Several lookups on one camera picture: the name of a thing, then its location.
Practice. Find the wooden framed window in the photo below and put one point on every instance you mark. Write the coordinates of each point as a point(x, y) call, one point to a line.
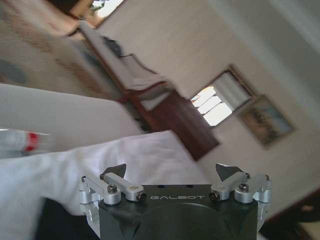
point(107, 10)

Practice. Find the patterned beige rug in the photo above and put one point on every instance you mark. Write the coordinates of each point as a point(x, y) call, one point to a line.
point(37, 50)

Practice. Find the framed landscape painting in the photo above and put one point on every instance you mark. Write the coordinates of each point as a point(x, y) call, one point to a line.
point(266, 121)

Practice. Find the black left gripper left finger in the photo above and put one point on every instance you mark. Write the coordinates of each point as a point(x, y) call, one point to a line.
point(113, 183)

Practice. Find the white bed mattress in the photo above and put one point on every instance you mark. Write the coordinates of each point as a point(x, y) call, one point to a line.
point(62, 112)

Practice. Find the dark clothes pile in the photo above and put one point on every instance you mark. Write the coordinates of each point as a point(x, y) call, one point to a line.
point(112, 45)

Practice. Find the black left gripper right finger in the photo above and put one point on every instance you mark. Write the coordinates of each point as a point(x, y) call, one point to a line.
point(228, 183)

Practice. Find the dark red wooden cabinet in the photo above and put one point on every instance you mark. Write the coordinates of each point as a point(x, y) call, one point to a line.
point(182, 125)

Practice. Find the white garment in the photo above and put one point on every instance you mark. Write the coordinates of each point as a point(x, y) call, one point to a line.
point(75, 172)

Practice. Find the wooden framed wall mirror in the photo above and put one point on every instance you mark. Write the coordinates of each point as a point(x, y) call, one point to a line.
point(220, 97)

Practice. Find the clear bottle with red band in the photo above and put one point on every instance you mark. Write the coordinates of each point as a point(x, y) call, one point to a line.
point(30, 141)

